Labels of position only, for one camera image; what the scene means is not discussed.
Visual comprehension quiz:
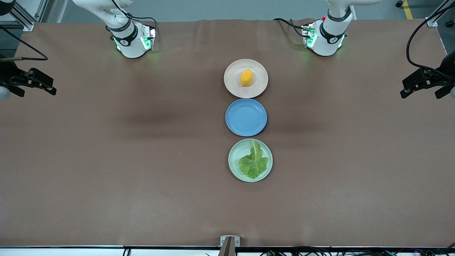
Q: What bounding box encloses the black right arm wrist cable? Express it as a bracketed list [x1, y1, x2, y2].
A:
[0, 26, 49, 62]

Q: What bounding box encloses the black arm base cable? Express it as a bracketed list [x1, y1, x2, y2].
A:
[107, 0, 159, 41]
[273, 18, 313, 38]

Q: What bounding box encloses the black left arm wrist cable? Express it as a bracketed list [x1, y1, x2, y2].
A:
[406, 1, 455, 77]

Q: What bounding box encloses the green lettuce leaf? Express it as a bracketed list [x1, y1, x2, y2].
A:
[238, 139, 269, 179]

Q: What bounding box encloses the silver arm base box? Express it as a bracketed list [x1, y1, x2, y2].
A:
[140, 23, 157, 51]
[301, 22, 317, 48]

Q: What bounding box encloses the black left arm base cable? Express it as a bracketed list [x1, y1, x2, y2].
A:
[273, 18, 313, 38]

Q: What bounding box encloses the yellow lemon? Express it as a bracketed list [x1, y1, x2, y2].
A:
[240, 69, 254, 87]

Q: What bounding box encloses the beige round plate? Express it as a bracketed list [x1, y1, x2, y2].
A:
[224, 59, 269, 99]

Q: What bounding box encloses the brown camera pole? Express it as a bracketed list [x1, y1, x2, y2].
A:
[217, 238, 236, 256]

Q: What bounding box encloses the pale green round plate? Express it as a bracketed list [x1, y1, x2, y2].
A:
[228, 138, 273, 182]

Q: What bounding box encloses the black arm wrist cable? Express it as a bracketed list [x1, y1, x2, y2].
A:
[406, 1, 455, 77]
[0, 26, 49, 62]

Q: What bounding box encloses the blue round plate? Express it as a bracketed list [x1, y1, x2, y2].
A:
[225, 98, 268, 137]

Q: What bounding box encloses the silver mounting bracket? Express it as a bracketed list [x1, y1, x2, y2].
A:
[220, 235, 240, 247]

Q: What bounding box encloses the large table cover sheet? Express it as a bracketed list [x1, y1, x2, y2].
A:
[0, 18, 455, 247]

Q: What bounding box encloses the black right arm base cable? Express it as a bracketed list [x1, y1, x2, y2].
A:
[107, 0, 159, 41]

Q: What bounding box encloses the aluminium frame strut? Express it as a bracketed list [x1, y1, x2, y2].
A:
[10, 0, 48, 32]
[426, 0, 455, 28]

